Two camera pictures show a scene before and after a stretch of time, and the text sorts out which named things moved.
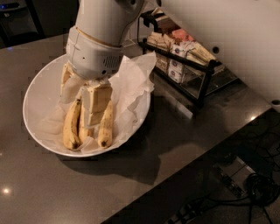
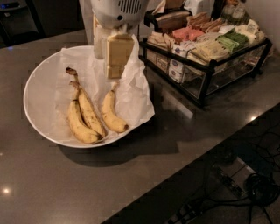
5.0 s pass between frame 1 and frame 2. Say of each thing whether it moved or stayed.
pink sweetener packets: stayed
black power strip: stayed
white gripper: moved
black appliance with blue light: stayed
